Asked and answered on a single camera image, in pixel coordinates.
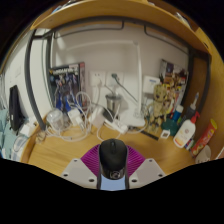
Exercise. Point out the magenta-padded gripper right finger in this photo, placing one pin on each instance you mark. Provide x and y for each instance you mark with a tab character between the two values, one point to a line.
148	171

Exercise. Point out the black bag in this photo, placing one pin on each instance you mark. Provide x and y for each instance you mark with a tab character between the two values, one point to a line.
15	106

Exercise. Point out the wooden shelf unit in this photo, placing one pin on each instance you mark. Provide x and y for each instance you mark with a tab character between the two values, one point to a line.
116	15

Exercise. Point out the small colourful can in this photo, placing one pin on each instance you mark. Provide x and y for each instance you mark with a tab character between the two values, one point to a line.
189	144

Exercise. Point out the teal bedding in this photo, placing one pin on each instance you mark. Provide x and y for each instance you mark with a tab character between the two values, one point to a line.
5	133

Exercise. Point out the white power strip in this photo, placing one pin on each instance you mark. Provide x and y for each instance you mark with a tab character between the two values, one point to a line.
116	126

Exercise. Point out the blue bottle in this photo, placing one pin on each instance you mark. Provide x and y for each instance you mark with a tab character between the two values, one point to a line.
177	114

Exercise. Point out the white charger block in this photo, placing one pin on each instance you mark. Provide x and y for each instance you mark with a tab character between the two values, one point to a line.
75	117

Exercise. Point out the white wall outlet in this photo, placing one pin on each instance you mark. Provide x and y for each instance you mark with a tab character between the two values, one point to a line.
96	78
120	81

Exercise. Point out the grey metal desk frame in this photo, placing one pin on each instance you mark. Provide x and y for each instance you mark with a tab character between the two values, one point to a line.
30	86

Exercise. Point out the robot model kit box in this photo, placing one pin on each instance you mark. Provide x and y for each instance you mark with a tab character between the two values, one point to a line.
66	86

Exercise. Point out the light blue mouse pad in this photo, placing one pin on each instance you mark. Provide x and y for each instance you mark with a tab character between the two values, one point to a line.
113	185

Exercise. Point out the white red-capped pump bottle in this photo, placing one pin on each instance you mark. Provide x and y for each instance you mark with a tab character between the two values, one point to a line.
185	132

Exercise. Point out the small white cube clock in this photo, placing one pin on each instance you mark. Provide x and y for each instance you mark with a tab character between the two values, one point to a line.
164	134

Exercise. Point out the white nozzle bottle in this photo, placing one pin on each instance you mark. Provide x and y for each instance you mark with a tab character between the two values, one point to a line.
191	108

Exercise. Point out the clear round plastic container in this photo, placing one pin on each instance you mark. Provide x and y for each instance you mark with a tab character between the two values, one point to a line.
55	119

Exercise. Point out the brown tree figure toy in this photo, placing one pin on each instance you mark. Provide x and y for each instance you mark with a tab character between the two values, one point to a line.
160	106

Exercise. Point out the metal cup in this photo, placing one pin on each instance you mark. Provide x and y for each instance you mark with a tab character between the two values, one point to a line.
113	101

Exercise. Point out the plaid blanket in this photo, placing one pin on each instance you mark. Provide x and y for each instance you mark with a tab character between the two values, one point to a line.
18	146

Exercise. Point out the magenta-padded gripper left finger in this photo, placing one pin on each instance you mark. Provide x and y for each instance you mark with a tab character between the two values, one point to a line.
78	171

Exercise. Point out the white paper box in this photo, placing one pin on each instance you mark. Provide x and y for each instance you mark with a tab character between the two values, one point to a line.
25	129

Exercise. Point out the colourful figure box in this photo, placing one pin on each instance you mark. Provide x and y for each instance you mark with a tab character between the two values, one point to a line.
171	71

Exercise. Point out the black computer mouse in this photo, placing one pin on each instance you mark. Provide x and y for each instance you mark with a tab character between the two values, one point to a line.
113	158

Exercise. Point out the white mug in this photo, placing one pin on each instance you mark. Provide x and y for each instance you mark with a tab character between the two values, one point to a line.
204	155

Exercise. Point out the red yellow snack canister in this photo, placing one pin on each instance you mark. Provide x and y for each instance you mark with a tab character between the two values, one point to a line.
204	137

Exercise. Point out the white wall box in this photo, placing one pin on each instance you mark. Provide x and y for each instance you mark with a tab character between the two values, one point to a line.
150	84

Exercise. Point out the dark green round container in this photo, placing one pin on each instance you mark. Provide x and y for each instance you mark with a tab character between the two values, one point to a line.
170	127

